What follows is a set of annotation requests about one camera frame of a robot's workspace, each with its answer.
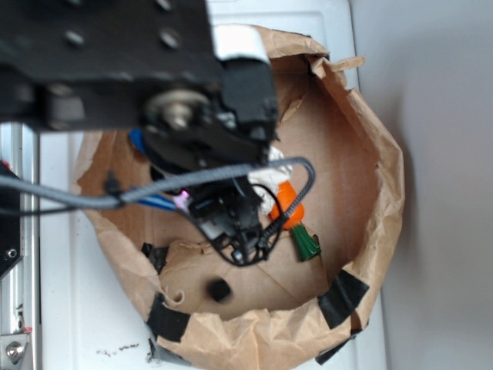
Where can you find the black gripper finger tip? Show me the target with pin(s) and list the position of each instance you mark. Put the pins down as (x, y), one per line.
(219, 290)

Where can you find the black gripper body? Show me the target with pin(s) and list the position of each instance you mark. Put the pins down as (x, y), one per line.
(220, 137)

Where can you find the blue sponge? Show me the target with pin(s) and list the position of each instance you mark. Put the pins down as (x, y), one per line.
(136, 139)

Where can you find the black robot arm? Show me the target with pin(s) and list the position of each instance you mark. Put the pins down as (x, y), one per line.
(94, 65)

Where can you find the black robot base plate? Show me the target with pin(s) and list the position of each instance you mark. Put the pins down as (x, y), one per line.
(10, 231)

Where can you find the brown paper bag container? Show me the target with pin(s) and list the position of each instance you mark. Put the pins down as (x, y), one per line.
(283, 312)

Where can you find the orange toy carrot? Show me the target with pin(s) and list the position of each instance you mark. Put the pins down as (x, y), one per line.
(307, 246)

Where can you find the aluminium frame rail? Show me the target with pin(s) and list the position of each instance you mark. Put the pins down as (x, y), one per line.
(21, 343)

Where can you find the white paper ball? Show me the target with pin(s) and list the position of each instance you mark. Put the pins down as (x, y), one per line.
(270, 178)

